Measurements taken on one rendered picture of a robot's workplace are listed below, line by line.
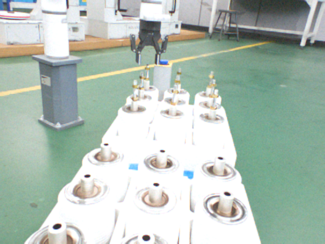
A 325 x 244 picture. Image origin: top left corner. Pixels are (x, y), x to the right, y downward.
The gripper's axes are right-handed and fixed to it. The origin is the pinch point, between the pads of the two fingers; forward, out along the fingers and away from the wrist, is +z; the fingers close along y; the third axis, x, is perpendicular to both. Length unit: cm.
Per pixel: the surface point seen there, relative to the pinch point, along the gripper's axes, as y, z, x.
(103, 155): 25, 9, 48
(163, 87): -11.3, 13.2, -9.4
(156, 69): -8.2, 5.9, -11.1
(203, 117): -7.6, 10.1, 31.4
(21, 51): 50, 32, -180
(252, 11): -333, -9, -381
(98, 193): 28, 10, 59
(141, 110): 9.1, 10.1, 22.4
